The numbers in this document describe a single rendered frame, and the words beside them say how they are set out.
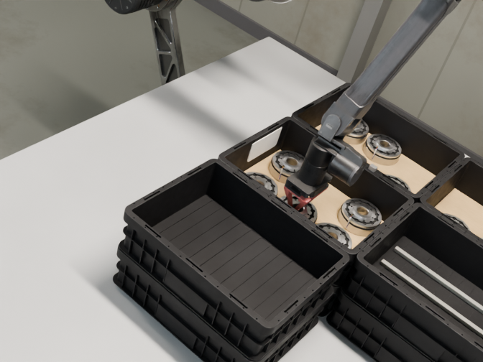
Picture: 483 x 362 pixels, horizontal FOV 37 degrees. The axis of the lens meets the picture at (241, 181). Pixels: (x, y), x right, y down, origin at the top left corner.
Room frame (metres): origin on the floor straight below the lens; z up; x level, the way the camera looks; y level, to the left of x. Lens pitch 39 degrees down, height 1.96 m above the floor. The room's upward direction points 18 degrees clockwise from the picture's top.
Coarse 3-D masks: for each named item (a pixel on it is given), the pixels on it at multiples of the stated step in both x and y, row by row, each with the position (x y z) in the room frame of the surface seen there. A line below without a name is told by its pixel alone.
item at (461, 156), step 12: (348, 84) 1.83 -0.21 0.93; (324, 96) 1.73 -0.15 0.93; (300, 108) 1.63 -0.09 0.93; (300, 120) 1.58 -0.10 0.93; (408, 120) 1.74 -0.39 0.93; (444, 144) 1.68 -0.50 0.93; (444, 168) 1.56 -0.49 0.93; (432, 180) 1.49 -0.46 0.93; (408, 192) 1.41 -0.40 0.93; (420, 192) 1.43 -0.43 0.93
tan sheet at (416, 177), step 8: (368, 136) 1.75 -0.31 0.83; (352, 144) 1.69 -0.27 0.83; (360, 144) 1.70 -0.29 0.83; (360, 152) 1.66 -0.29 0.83; (368, 160) 1.64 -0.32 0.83; (400, 160) 1.69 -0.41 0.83; (408, 160) 1.70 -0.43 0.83; (384, 168) 1.63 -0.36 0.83; (392, 168) 1.64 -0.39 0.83; (400, 168) 1.65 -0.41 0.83; (408, 168) 1.66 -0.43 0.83; (416, 168) 1.67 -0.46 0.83; (400, 176) 1.61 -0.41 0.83; (408, 176) 1.62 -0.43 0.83; (416, 176) 1.64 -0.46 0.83; (424, 176) 1.65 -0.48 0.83; (432, 176) 1.66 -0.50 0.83; (408, 184) 1.59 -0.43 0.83; (416, 184) 1.60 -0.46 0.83; (424, 184) 1.61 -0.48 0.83; (416, 192) 1.56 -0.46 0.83
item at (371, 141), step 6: (372, 138) 1.71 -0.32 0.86; (378, 138) 1.71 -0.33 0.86; (384, 138) 1.72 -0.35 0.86; (390, 138) 1.73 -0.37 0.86; (372, 144) 1.68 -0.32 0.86; (396, 144) 1.71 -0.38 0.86; (372, 150) 1.65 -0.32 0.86; (378, 150) 1.66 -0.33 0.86; (384, 150) 1.66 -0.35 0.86; (390, 150) 1.67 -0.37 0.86; (396, 150) 1.69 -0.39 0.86; (384, 156) 1.64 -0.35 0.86; (390, 156) 1.64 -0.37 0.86; (396, 156) 1.65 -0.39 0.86
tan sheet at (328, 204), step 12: (252, 168) 1.45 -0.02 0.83; (264, 168) 1.46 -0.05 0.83; (276, 180) 1.43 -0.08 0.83; (324, 192) 1.44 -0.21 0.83; (336, 192) 1.46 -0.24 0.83; (324, 204) 1.40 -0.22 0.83; (336, 204) 1.41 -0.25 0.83; (324, 216) 1.35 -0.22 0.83; (336, 216) 1.37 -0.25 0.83; (360, 240) 1.31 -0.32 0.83
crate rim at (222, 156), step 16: (272, 128) 1.50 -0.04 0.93; (304, 128) 1.55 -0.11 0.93; (240, 144) 1.39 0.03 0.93; (224, 160) 1.32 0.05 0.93; (272, 192) 1.26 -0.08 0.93; (400, 192) 1.40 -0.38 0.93; (288, 208) 1.22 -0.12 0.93; (400, 208) 1.34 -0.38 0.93; (384, 224) 1.27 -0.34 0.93; (336, 240) 1.17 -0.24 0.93; (368, 240) 1.20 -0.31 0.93; (352, 256) 1.14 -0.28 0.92
